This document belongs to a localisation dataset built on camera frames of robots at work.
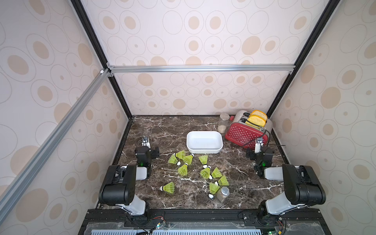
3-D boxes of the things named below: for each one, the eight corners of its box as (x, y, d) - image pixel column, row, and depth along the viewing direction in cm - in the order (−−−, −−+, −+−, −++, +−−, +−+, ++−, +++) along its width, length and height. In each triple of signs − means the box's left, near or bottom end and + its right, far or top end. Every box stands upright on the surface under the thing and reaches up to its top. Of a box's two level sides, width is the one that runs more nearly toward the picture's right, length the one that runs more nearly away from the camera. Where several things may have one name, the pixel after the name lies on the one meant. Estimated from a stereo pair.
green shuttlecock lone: (160, 194, 84) (159, 191, 80) (161, 183, 87) (160, 181, 84) (174, 194, 83) (173, 191, 80) (174, 183, 87) (174, 181, 84)
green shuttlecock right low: (214, 186, 86) (215, 183, 83) (214, 178, 89) (215, 175, 86) (227, 186, 86) (229, 183, 83) (226, 178, 89) (227, 175, 86)
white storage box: (186, 154, 100) (185, 149, 95) (186, 136, 110) (186, 130, 105) (223, 154, 100) (224, 149, 95) (220, 136, 110) (221, 130, 105)
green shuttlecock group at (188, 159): (182, 160, 97) (182, 158, 95) (188, 152, 100) (188, 151, 98) (190, 165, 95) (190, 163, 93) (195, 157, 98) (195, 155, 96)
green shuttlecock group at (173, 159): (169, 163, 96) (168, 159, 92) (173, 157, 98) (172, 154, 95) (178, 167, 94) (177, 164, 90) (181, 162, 96) (181, 159, 93)
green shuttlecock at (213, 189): (204, 192, 84) (204, 190, 80) (211, 183, 87) (211, 180, 84) (212, 199, 82) (213, 196, 78) (218, 189, 85) (220, 186, 81)
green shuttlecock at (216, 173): (214, 180, 87) (215, 177, 85) (210, 172, 90) (210, 170, 88) (221, 176, 89) (221, 174, 86) (216, 169, 92) (217, 167, 89)
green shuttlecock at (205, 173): (200, 178, 89) (200, 177, 87) (200, 169, 93) (200, 167, 91) (210, 178, 89) (210, 177, 87) (209, 169, 93) (209, 167, 91)
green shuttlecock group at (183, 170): (178, 176, 90) (177, 174, 88) (178, 164, 95) (178, 162, 93) (187, 176, 90) (187, 174, 88) (187, 164, 95) (187, 162, 93)
